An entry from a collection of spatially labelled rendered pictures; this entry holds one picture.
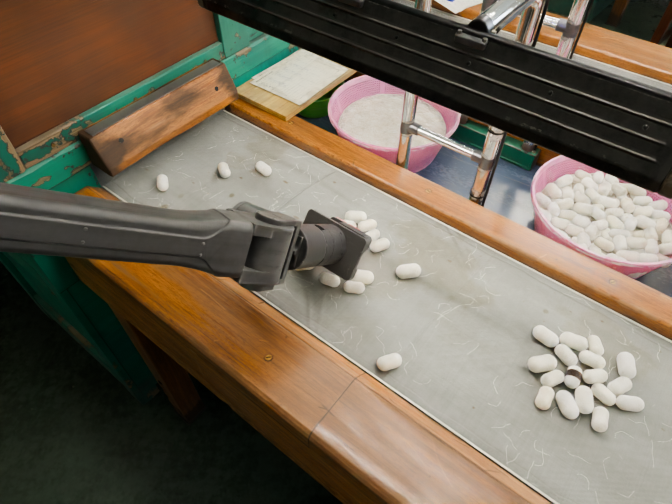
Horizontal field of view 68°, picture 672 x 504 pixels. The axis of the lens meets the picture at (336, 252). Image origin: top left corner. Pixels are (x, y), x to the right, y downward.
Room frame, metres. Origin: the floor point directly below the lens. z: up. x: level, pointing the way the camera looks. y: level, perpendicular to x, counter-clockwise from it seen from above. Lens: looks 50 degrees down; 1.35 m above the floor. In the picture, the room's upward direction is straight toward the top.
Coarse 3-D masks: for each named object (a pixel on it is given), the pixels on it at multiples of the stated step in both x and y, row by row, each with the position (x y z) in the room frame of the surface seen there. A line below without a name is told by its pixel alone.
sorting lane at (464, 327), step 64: (256, 128) 0.83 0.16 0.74; (128, 192) 0.65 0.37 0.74; (192, 192) 0.65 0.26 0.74; (256, 192) 0.65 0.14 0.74; (320, 192) 0.65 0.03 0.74; (384, 256) 0.50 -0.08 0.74; (448, 256) 0.50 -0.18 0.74; (320, 320) 0.38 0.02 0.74; (384, 320) 0.38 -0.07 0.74; (448, 320) 0.38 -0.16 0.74; (512, 320) 0.38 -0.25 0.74; (576, 320) 0.38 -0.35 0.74; (384, 384) 0.28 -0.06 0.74; (448, 384) 0.28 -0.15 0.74; (512, 384) 0.28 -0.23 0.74; (640, 384) 0.28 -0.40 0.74; (512, 448) 0.20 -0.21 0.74; (576, 448) 0.20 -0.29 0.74; (640, 448) 0.20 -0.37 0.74
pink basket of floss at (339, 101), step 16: (352, 80) 0.96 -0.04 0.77; (368, 80) 0.98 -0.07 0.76; (336, 96) 0.91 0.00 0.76; (352, 96) 0.95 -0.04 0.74; (368, 96) 0.97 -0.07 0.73; (336, 112) 0.89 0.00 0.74; (448, 112) 0.88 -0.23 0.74; (336, 128) 0.80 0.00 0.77; (448, 128) 0.85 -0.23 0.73; (368, 144) 0.74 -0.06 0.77; (432, 144) 0.74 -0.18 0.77; (416, 160) 0.76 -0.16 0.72; (432, 160) 0.80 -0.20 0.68
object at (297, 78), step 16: (288, 64) 1.01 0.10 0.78; (304, 64) 1.01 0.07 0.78; (320, 64) 1.01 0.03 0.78; (336, 64) 1.01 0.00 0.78; (256, 80) 0.95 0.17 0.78; (272, 80) 0.95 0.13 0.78; (288, 80) 0.95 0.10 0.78; (304, 80) 0.95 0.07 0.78; (320, 80) 0.95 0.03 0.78; (288, 96) 0.89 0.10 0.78; (304, 96) 0.89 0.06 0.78
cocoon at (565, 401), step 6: (564, 390) 0.27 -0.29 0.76; (558, 396) 0.26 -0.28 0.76; (564, 396) 0.26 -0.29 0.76; (570, 396) 0.26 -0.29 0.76; (558, 402) 0.25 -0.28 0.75; (564, 402) 0.25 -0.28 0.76; (570, 402) 0.25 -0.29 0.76; (564, 408) 0.24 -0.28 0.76; (570, 408) 0.24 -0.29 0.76; (576, 408) 0.24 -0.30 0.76; (564, 414) 0.24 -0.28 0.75; (570, 414) 0.23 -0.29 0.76; (576, 414) 0.23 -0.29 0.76
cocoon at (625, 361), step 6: (618, 354) 0.32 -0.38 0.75; (624, 354) 0.31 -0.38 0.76; (630, 354) 0.31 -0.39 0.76; (618, 360) 0.31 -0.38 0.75; (624, 360) 0.31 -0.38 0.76; (630, 360) 0.30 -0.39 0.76; (618, 366) 0.30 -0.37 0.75; (624, 366) 0.30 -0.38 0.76; (630, 366) 0.30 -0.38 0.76; (618, 372) 0.29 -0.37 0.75; (624, 372) 0.29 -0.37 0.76; (630, 372) 0.29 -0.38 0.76; (630, 378) 0.28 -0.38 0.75
